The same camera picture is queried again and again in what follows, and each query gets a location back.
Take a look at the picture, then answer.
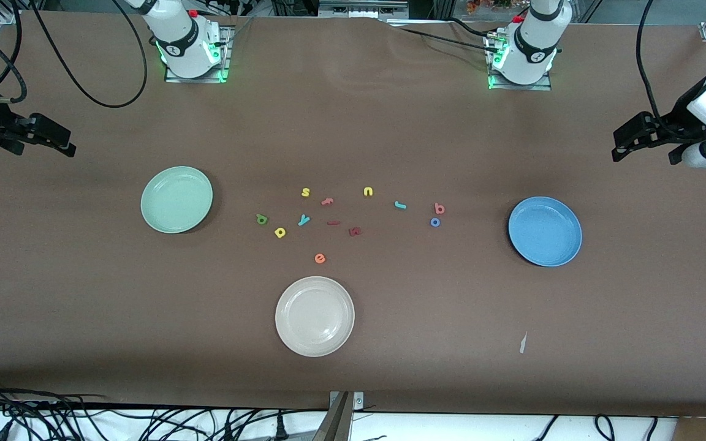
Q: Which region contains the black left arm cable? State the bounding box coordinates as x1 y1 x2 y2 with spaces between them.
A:
635 0 664 123

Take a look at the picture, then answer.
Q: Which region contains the green plate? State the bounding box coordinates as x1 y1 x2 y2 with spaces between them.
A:
140 166 214 235

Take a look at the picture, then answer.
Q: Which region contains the beige plate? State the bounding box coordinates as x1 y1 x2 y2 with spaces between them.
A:
275 276 355 358

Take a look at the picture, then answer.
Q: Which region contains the black base power cable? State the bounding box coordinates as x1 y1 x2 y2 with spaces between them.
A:
390 23 496 51

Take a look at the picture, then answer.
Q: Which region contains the grey angled metal bar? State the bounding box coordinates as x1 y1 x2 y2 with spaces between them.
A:
311 392 355 441

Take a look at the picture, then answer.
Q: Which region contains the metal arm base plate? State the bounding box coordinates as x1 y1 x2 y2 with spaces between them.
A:
487 34 553 91
164 26 231 84

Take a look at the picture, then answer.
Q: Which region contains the blue plate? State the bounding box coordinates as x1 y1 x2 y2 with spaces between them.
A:
508 196 583 268

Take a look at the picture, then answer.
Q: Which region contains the brown table cover sheet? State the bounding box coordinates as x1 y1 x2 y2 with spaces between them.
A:
0 9 706 418

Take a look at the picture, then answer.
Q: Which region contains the black floor cable bundle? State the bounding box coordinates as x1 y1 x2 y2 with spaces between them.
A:
0 377 329 441

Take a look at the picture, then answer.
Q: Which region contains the silver corner bracket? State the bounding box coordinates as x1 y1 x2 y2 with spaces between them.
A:
328 391 365 410

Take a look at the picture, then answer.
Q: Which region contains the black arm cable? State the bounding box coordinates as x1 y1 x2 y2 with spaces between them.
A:
635 0 664 123
0 0 148 109

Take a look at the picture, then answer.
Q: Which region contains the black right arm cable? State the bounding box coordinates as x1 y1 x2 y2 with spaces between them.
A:
0 0 148 109

